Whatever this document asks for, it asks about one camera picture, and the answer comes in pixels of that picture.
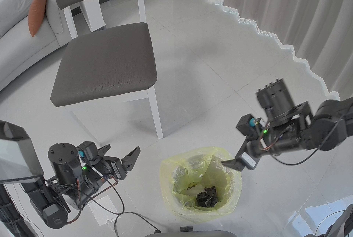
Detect yellow plastic bag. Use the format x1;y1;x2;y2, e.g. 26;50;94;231
160;147;243;224

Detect pale grey cushion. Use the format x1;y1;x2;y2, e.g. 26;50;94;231
0;0;44;38

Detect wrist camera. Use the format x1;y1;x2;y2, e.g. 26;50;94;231
76;141;100;165
236;114;260;148

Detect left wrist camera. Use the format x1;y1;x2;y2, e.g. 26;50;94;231
76;141;100;165

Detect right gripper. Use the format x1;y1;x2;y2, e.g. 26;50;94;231
221;135;279;172

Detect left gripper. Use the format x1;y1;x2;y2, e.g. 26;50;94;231
84;144;141;192

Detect grey trash bin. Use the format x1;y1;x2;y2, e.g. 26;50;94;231
161;149;242;224

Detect black plastic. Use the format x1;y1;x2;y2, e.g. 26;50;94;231
195;186;219;208

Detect orange cushion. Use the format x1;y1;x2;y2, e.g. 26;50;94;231
28;0;49;37

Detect grey white chair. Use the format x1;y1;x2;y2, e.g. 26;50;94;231
50;0;164;139

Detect black cable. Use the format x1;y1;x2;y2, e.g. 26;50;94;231
271;120;345;166
114;212;162;237

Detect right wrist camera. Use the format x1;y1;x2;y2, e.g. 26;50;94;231
236;114;260;148

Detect pale grey sofa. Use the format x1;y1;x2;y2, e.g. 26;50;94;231
0;0;73;92

